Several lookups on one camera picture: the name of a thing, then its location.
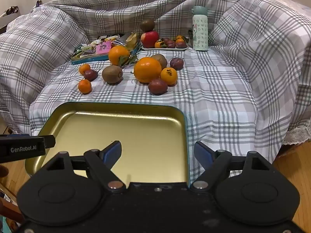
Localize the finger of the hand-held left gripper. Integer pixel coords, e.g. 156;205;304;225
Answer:
44;135;56;149

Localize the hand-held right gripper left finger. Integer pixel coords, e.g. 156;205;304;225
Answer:
40;141;127;192

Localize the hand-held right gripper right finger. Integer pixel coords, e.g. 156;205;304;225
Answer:
191;141;277;191

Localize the gold metal tray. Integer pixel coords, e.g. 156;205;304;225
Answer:
24;101;190;188

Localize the brown kiwi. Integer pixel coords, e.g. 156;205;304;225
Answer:
102;65;123;84
151;54;168;69
140;19;155;32

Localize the small orange with brown calyx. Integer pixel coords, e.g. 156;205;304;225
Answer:
160;67;178;85

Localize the large round orange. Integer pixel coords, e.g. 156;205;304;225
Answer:
134;57;162;83

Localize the orange with green leaves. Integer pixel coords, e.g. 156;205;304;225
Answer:
108;46;139;67

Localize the grey plaid blanket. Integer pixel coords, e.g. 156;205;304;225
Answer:
0;0;311;178

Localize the gold teal snack tin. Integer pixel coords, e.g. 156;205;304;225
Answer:
70;32;142;65

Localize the white lace cloth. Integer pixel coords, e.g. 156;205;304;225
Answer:
283;124;311;146

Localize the clear packet with yellow label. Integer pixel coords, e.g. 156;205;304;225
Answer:
81;44;96;55

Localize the pink snack packet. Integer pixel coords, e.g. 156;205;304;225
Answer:
96;41;112;54

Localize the white rectangular plate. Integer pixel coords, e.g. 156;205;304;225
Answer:
141;44;188;51

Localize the brown kraft paper bag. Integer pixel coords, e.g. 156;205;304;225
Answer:
126;32;139;50

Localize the red apple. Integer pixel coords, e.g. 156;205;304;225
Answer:
141;30;159;48

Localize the white green printed bottle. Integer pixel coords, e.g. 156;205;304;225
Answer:
192;6;209;51

